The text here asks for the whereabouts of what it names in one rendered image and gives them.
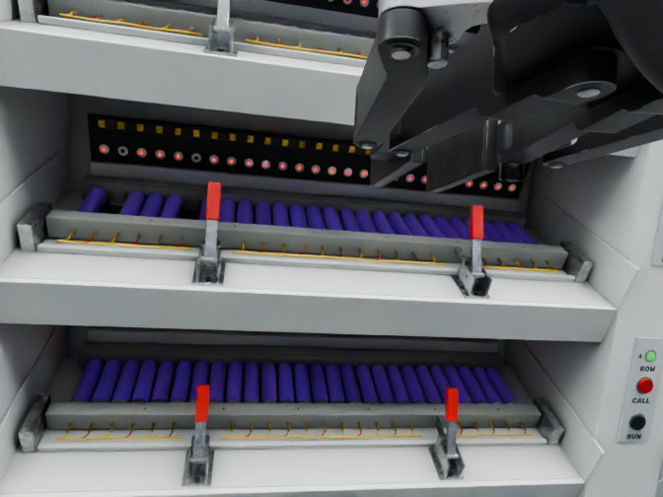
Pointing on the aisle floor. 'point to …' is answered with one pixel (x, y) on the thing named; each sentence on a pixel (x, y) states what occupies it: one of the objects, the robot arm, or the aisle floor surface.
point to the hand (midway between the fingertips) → (426, 152)
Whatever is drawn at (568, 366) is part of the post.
